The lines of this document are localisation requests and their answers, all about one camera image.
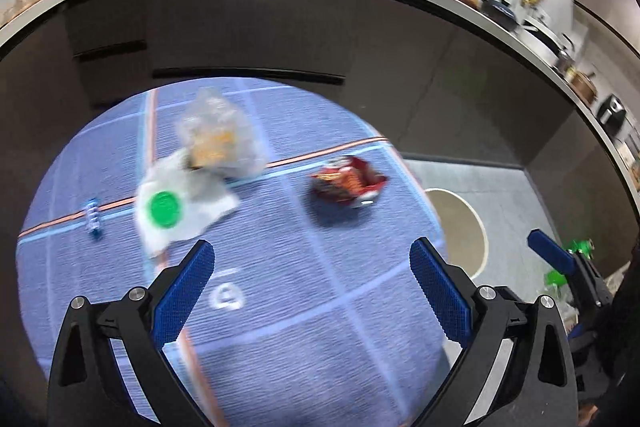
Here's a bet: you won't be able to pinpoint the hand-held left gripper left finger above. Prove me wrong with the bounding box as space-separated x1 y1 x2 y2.
47 239 217 427

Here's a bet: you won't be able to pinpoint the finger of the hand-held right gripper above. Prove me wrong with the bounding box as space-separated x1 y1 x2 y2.
527 229 614 309

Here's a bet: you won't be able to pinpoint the red snack wrapper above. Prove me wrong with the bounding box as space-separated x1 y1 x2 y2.
310 157 389 208

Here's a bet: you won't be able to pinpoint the steel kettle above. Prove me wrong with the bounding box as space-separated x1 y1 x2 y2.
555 34 576 70

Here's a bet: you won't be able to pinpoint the beige waste bin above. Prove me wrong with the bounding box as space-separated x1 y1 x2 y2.
424 188 489 281

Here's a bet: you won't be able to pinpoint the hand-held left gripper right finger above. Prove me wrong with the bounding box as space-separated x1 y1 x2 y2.
409 237 581 427

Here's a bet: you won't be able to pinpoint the green plastic bottle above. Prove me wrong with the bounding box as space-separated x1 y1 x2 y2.
545 238 596 286

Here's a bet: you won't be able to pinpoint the white packet with green circle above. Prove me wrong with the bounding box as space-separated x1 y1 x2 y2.
136 152 240 258

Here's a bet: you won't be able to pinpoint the dark kitchen base cabinets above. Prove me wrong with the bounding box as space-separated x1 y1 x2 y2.
0 0 640 228

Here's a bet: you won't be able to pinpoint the blue plaid tablecloth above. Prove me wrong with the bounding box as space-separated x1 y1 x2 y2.
15 77 451 427

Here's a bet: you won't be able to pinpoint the black air fryer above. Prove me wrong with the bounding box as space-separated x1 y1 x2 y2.
597 94 626 130

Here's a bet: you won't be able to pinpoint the dark blue pot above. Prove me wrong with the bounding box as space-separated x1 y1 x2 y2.
482 0 519 23

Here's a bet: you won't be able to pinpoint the clear plastic bag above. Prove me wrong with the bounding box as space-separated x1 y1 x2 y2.
177 88 266 180

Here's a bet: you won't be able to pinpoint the white pan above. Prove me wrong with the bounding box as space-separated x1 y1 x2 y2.
522 19 561 53

